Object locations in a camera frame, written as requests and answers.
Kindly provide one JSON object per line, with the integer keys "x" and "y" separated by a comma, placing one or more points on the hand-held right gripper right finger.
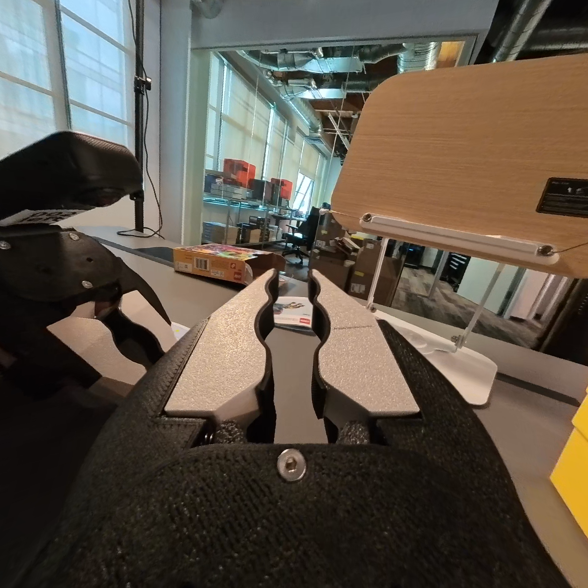
{"x": 367, "y": 372}

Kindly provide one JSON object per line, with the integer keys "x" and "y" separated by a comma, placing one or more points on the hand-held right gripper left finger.
{"x": 220, "y": 367}

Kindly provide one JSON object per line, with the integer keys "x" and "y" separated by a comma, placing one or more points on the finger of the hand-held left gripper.
{"x": 138, "y": 282}
{"x": 82, "y": 342}

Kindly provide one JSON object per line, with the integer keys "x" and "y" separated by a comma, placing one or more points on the yellow plastic bin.
{"x": 574, "y": 450}

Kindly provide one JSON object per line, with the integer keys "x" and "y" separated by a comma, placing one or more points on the yellow cardboard toy box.
{"x": 216, "y": 262}

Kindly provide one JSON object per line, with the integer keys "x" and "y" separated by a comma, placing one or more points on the colourful printed leaflet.
{"x": 294, "y": 312}

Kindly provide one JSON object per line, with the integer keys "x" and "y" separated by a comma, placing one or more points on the pile of cardboard boxes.
{"x": 367, "y": 271}

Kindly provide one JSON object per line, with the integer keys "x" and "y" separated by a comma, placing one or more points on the black light stand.
{"x": 139, "y": 138}

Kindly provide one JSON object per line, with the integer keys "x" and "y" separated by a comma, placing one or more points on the metal shelf with orange boxes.
{"x": 239, "y": 174}

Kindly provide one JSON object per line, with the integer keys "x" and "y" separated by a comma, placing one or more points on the black office chair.
{"x": 298, "y": 234}

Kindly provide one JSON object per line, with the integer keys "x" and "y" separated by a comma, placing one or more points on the large paned window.
{"x": 92, "y": 69}

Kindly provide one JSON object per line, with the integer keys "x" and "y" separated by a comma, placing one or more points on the wooden book stand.
{"x": 459, "y": 151}

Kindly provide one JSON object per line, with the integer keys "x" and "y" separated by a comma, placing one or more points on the silver ventilation ducts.
{"x": 413, "y": 59}

